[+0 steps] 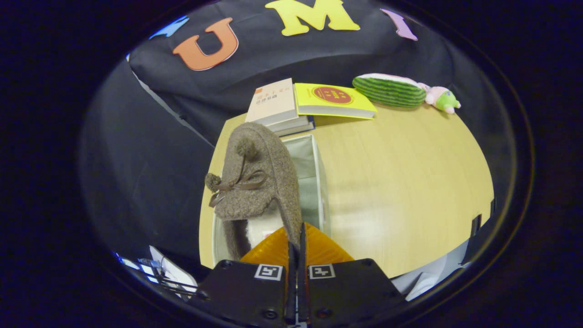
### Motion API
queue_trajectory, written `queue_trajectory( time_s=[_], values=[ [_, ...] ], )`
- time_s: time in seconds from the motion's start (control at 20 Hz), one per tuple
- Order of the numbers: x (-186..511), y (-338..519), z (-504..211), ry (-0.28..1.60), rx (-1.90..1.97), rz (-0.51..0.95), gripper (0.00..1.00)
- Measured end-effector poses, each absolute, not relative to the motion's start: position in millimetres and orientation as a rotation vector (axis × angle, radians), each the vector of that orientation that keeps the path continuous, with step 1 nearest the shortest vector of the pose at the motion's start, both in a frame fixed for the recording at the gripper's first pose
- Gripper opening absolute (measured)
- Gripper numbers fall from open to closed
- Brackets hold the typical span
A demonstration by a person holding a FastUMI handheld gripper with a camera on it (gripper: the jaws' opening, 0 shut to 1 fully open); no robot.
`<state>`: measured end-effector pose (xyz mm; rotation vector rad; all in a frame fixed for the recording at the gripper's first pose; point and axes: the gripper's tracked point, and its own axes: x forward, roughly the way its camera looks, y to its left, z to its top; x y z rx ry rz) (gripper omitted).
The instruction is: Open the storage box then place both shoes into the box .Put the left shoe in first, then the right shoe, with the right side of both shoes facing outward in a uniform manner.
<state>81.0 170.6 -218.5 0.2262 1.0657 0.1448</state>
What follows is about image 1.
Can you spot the pink and green plush toy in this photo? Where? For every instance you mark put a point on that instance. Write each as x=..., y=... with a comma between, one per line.
x=442, y=99

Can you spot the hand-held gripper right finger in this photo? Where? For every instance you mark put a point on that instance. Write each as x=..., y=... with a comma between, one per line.
x=350, y=291

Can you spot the black backdrop cloth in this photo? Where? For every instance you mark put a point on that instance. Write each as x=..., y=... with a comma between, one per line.
x=150, y=150

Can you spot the white book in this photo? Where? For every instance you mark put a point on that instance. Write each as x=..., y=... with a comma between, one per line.
x=291, y=122

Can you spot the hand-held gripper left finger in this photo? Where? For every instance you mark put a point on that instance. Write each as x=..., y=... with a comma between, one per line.
x=246, y=291

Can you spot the white cloth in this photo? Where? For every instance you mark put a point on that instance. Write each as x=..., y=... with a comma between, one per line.
x=428, y=273

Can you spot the cream fabric storage box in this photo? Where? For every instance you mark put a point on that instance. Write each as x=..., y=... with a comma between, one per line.
x=307, y=182

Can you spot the beige book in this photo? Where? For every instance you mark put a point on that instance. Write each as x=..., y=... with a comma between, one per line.
x=273, y=100

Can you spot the brown felt shoe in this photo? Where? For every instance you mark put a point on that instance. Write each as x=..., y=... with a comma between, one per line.
x=268, y=182

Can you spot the yellow book with red circle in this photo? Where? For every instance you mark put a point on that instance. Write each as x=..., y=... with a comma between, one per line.
x=334, y=98

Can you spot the blue and white packaging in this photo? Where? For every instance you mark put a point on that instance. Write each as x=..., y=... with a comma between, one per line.
x=168, y=273

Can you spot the green striped watermelon plush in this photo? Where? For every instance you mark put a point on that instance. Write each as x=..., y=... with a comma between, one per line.
x=389, y=91

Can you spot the grey book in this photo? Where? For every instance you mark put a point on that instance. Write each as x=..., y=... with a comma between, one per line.
x=298, y=129

